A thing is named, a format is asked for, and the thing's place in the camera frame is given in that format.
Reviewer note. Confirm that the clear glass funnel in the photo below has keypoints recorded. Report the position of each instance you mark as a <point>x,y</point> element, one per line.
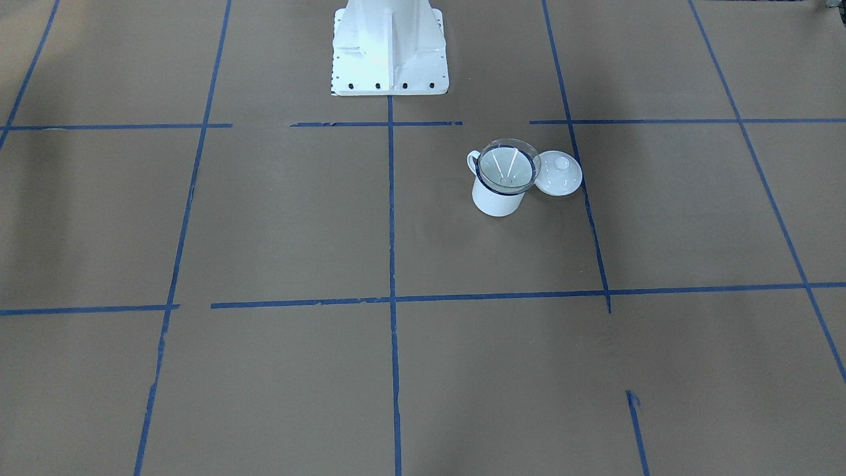
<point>506,166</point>

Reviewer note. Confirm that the white enamel mug blue rim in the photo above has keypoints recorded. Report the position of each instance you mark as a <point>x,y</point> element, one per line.
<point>493,204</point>

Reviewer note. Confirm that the white ceramic lid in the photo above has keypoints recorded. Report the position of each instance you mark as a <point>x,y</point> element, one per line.
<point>559,174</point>

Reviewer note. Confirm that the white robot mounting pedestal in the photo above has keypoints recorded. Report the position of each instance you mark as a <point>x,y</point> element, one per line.
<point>382,48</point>

